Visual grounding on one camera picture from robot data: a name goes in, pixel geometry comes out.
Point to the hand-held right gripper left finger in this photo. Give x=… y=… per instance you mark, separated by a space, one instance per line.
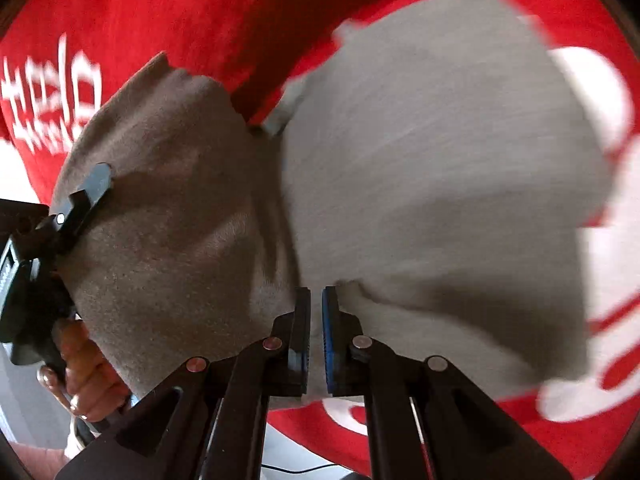
x=300 y=330

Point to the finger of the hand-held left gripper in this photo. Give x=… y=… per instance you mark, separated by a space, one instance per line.
x=82 y=200

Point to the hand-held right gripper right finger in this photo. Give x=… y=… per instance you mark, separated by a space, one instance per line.
x=328 y=330

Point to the grey small garment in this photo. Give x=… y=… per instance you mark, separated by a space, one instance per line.
x=400 y=170

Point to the person's left forearm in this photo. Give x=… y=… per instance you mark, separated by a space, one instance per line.
x=37 y=457

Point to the person's left hand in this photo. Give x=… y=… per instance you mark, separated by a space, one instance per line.
x=90 y=375

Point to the white bed base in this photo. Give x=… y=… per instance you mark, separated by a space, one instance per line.
x=17 y=170

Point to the red printed blanket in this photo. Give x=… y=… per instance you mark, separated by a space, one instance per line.
x=190 y=15

